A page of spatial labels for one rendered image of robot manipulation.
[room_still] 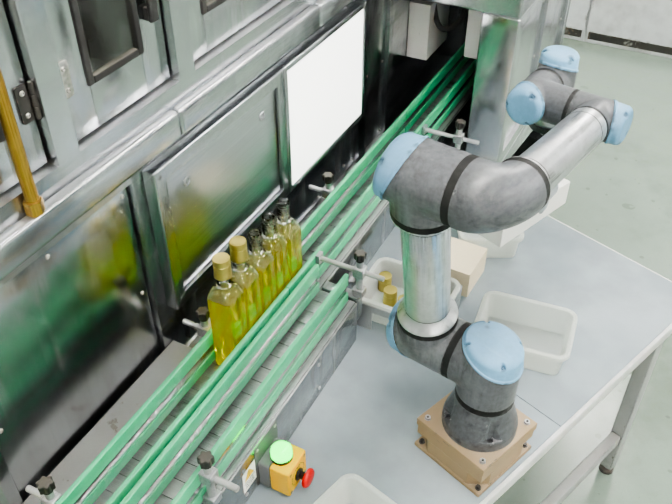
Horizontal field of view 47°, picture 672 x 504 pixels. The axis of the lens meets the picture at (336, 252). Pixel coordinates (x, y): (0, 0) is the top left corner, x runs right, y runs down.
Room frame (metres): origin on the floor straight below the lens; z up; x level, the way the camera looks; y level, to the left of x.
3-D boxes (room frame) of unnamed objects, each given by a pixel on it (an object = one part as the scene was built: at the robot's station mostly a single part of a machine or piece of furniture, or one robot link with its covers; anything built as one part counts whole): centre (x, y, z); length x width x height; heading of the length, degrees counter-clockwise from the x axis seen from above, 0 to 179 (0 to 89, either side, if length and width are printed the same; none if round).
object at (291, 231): (1.33, 0.11, 0.99); 0.06 x 0.06 x 0.21; 63
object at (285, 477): (0.92, 0.10, 0.79); 0.07 x 0.07 x 0.07; 63
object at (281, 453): (0.92, 0.11, 0.84); 0.05 x 0.05 x 0.03
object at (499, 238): (1.39, -0.42, 1.08); 0.24 x 0.06 x 0.06; 133
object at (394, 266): (1.39, -0.17, 0.80); 0.22 x 0.17 x 0.09; 63
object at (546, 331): (1.29, -0.44, 0.78); 0.22 x 0.17 x 0.09; 69
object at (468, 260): (1.54, -0.29, 0.79); 0.16 x 0.12 x 0.07; 60
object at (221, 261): (1.12, 0.22, 1.14); 0.04 x 0.04 x 0.04
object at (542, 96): (1.32, -0.39, 1.39); 0.11 x 0.11 x 0.08; 53
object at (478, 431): (0.99, -0.29, 0.89); 0.15 x 0.15 x 0.10
